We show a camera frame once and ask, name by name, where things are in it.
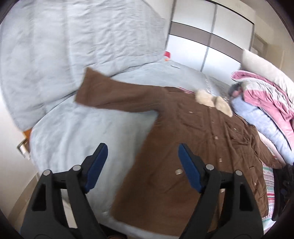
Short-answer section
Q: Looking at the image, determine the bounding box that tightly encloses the brown coat with fur collar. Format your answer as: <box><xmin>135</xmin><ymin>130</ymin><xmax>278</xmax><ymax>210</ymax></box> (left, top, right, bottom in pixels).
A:
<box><xmin>76</xmin><ymin>69</ymin><xmax>281</xmax><ymax>236</ymax></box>

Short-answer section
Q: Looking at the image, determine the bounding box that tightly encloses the red green patterned blanket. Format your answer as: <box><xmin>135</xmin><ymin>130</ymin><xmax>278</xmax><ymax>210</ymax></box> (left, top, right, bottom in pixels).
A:
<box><xmin>262</xmin><ymin>163</ymin><xmax>275</xmax><ymax>225</ymax></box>

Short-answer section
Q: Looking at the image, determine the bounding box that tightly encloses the light blue folded garment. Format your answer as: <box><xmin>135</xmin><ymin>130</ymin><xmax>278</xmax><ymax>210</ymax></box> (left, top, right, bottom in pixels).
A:
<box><xmin>230</xmin><ymin>96</ymin><xmax>293</xmax><ymax>165</ymax></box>

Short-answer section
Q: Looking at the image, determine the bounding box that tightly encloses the pink and grey jacket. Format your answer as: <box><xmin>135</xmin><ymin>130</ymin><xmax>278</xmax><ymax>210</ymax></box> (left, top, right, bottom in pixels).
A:
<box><xmin>231</xmin><ymin>70</ymin><xmax>293</xmax><ymax>141</ymax></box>

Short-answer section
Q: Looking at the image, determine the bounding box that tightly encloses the dark grey pompom hat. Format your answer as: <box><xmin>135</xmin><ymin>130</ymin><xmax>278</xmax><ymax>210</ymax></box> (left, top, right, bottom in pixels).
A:
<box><xmin>228</xmin><ymin>83</ymin><xmax>243</xmax><ymax>98</ymax></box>

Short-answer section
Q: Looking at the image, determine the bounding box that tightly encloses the beige pillow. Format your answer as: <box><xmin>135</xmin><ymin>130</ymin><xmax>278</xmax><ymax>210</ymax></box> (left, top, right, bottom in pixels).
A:
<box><xmin>241</xmin><ymin>49</ymin><xmax>294</xmax><ymax>102</ymax></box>

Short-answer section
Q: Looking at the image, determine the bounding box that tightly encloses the white wardrobe with brown band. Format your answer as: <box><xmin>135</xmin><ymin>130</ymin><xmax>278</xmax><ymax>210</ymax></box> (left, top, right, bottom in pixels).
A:
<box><xmin>166</xmin><ymin>1</ymin><xmax>256</xmax><ymax>71</ymax></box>

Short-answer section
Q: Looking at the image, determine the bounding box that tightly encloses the grey quilted headboard cushion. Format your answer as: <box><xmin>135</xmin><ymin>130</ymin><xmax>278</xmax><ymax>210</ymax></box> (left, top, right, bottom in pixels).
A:
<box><xmin>1</xmin><ymin>1</ymin><xmax>165</xmax><ymax>131</ymax></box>

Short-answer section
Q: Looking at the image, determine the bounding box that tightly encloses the small red object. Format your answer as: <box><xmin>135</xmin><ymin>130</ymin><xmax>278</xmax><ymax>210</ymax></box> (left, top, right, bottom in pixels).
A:
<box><xmin>164</xmin><ymin>51</ymin><xmax>170</xmax><ymax>61</ymax></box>

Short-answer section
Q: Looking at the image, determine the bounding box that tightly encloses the metal wall socket plate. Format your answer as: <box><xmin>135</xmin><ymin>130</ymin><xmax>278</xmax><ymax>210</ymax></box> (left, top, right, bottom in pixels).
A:
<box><xmin>16</xmin><ymin>138</ymin><xmax>30</xmax><ymax>160</ymax></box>

